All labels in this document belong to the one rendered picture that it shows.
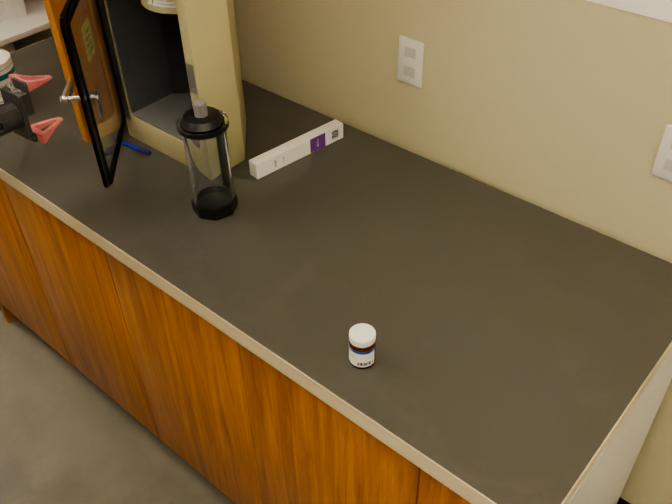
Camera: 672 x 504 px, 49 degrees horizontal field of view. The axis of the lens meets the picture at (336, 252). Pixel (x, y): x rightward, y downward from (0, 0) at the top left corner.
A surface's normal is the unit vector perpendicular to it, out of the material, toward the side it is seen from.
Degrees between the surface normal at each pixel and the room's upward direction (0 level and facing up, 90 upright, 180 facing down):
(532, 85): 90
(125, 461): 0
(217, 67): 90
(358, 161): 0
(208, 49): 90
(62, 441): 0
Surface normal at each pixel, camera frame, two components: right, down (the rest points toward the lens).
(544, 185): -0.65, 0.51
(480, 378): -0.02, -0.76
